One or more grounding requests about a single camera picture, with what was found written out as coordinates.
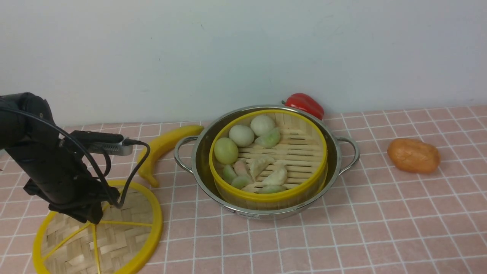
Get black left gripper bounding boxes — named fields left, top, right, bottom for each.
left=6, top=142, right=120, bottom=224

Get red bell pepper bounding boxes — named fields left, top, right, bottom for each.
left=281, top=92, right=325, bottom=120

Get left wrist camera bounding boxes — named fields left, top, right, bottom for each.
left=68, top=130, right=133, bottom=156

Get yellow plastic banana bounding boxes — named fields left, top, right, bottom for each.
left=137, top=125, right=204, bottom=188

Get stainless steel pot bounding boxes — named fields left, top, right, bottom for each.
left=174, top=105, right=360, bottom=220

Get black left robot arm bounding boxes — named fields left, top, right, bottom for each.
left=0, top=92, right=119, bottom=224

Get white dumpling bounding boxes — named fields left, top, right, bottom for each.
left=262, top=164, right=288, bottom=186
left=249, top=155, right=275, bottom=182

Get pink dumpling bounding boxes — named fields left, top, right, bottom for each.
left=233, top=159, right=249, bottom=176

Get black left camera cable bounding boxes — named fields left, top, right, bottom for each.
left=0, top=107, right=151, bottom=209

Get yellow bamboo steamer basket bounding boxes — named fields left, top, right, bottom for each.
left=208, top=109, right=328, bottom=210

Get green steamed bun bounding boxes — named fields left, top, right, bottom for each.
left=214, top=137, right=239, bottom=165

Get white steamed bun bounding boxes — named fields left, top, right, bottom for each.
left=250, top=115, right=275, bottom=137
left=228, top=124, right=255, bottom=147

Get yellow bamboo steamer lid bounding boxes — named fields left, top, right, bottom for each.
left=32, top=183, right=163, bottom=274

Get green dumpling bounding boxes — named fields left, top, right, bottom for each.
left=230, top=175, right=254, bottom=190
left=258, top=185, right=287, bottom=194
left=254, top=127, right=281, bottom=149
left=221, top=164, right=238, bottom=184

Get orange-brown potato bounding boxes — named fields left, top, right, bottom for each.
left=387, top=138, right=441, bottom=174

